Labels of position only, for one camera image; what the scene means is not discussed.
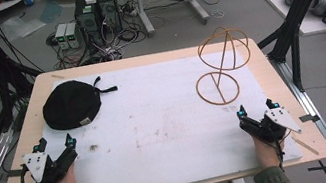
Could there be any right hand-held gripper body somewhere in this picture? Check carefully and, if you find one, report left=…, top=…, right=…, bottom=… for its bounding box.
left=237, top=103, right=304, bottom=148

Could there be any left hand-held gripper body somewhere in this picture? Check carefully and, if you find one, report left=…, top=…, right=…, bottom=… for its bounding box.
left=21, top=144, right=83, bottom=183

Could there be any black beret hat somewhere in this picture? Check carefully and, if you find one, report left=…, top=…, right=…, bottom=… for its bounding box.
left=37, top=72, right=124, bottom=134

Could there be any wooden wire hat stand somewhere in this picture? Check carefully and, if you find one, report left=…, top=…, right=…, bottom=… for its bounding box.
left=185, top=21, right=260, bottom=110

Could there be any person's right hand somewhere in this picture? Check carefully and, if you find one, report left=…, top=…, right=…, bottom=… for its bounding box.
left=251, top=128, right=290, bottom=171

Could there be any white table mat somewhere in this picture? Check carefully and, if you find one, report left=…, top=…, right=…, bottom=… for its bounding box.
left=5, top=40, right=306, bottom=183

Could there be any grey power supply unit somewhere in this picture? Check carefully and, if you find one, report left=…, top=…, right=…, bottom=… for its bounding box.
left=52, top=22, right=72, bottom=52
left=63, top=21, right=85, bottom=50

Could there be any black desktop computer tower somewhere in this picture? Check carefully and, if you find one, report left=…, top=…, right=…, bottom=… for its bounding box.
left=71, top=0, right=106, bottom=51
left=96, top=0, right=124, bottom=37

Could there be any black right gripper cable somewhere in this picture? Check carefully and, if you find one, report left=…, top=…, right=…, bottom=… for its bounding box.
left=266, top=121, right=300, bottom=174

